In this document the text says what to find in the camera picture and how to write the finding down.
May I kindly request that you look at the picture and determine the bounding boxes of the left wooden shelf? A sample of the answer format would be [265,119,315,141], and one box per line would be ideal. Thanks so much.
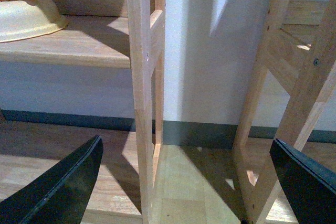
[1,0,166,223]

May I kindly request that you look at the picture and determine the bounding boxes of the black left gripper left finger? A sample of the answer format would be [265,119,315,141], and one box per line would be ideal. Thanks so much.
[1,135,103,223]

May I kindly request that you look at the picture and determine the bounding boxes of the cream plastic bowl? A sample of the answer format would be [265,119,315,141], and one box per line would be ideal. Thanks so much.
[1,0,68,42]

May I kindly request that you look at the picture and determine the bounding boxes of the tall wooden shelf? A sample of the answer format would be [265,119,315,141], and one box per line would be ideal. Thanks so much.
[233,0,335,223]

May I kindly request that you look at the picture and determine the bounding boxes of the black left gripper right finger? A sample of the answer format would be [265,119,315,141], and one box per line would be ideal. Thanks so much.
[269,139,335,223]

